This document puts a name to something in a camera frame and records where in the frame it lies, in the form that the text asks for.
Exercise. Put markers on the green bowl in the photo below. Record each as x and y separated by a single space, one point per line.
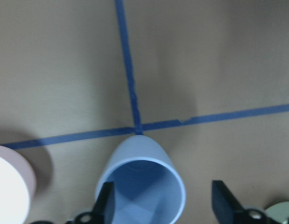
279 212

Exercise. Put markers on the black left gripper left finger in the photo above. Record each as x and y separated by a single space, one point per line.
103 210

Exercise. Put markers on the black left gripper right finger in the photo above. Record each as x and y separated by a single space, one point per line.
228 210

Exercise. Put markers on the blue cup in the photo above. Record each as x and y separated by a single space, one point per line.
148 188

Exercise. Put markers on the pink bowl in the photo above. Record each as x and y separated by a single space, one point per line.
17 187

